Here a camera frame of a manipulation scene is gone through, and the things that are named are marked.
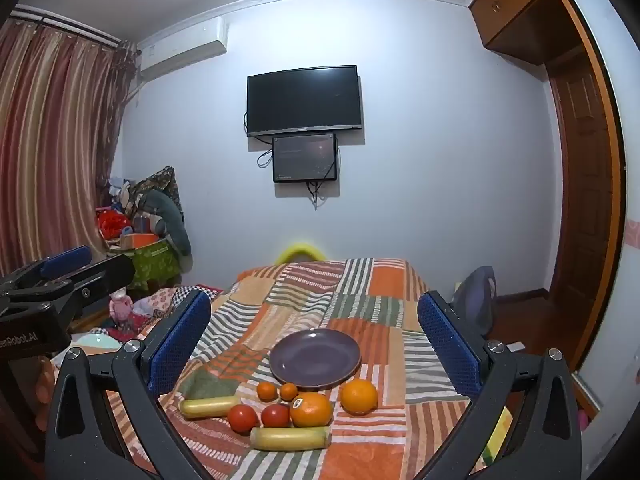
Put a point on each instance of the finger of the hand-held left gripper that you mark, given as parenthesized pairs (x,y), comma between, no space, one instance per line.
(100,275)
(65,261)

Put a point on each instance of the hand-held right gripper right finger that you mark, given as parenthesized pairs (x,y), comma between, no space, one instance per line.
(445,340)

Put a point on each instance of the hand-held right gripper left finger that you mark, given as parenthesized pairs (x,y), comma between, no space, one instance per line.
(180,340)

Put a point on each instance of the yellow-green squash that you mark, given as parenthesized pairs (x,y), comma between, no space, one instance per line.
(210,406)
(290,438)

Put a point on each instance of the small tangerine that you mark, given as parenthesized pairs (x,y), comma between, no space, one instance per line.
(266,391)
(288,391)

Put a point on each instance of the red tomato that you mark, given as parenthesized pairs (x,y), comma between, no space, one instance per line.
(243,418)
(275,415)

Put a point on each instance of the plain large orange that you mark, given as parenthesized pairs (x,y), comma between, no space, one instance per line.
(358,396)

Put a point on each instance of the purple plate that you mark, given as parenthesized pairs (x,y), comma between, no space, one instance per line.
(315,360)

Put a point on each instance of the orange with small sticker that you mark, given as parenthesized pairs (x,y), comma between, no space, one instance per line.
(312,410)

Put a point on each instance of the person's left hand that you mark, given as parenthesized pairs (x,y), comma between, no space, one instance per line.
(46,385)

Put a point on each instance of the pink toy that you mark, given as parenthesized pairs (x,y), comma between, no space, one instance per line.
(121,305)

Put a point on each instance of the checkered cloth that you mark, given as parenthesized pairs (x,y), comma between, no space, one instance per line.
(170,297)

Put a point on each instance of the grey-blue backpack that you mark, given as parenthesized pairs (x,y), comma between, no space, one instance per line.
(475,300)

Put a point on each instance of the orange box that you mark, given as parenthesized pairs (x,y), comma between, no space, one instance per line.
(137,240)

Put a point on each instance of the red plastic bag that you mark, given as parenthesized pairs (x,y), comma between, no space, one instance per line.
(112,222)

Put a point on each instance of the small white card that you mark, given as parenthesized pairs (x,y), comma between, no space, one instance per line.
(515,346)

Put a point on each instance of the patchwork striped blanket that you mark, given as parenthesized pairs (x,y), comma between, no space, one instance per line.
(350,310)

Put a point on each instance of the dark patterned cushion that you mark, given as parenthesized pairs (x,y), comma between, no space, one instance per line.
(160,182)

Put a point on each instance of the striped red curtain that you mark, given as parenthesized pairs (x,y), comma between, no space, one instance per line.
(50,135)

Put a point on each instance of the brown wooden door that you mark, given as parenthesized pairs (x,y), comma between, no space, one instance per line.
(580,185)

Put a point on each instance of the white air conditioner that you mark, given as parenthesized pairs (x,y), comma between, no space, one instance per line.
(180,50)

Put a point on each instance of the wooden overhead cabinet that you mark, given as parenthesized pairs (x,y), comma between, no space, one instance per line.
(515,15)

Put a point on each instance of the small black wall monitor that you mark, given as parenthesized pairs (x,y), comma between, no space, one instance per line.
(305,157)

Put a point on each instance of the curtain rail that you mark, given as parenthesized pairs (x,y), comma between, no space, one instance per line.
(75,25)

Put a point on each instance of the large black wall television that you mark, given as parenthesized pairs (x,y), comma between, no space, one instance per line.
(305,100)

